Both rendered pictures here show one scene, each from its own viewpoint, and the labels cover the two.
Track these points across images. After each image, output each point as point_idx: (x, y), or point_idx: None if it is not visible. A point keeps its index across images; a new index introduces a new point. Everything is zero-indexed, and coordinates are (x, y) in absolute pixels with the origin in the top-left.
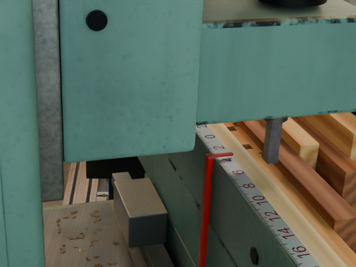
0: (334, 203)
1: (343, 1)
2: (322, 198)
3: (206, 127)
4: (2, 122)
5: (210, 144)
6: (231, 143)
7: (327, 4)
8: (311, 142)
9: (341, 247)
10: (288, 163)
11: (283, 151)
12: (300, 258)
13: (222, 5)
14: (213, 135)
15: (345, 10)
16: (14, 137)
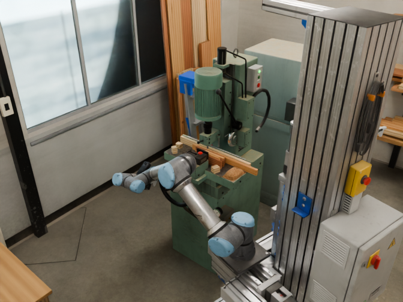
0: (198, 147)
1: (204, 135)
2: (200, 147)
3: (216, 148)
4: None
5: (213, 146)
6: (213, 148)
7: (204, 134)
8: (205, 150)
9: (195, 145)
10: (205, 149)
11: (207, 150)
12: (197, 139)
13: (212, 130)
14: (214, 147)
15: (202, 133)
16: None
